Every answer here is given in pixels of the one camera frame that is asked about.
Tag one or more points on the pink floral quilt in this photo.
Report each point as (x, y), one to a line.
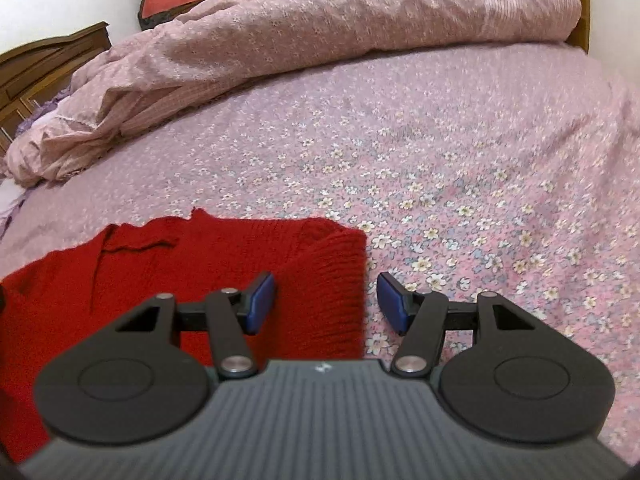
(300, 25)

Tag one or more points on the red knitted sweater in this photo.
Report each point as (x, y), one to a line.
(300, 260)

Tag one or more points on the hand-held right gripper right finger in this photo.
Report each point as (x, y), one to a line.
(392, 302)

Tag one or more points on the lavender ruffled pillow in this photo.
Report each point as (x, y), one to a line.
(37, 110)

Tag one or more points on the wooden cabinet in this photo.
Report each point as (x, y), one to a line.
(580, 35)

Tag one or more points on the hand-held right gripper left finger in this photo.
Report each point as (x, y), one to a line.
(260, 304)

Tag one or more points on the pink floral bed sheet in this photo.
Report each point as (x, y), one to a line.
(400, 160)

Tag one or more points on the dark wooden headboard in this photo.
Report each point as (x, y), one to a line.
(45, 65)

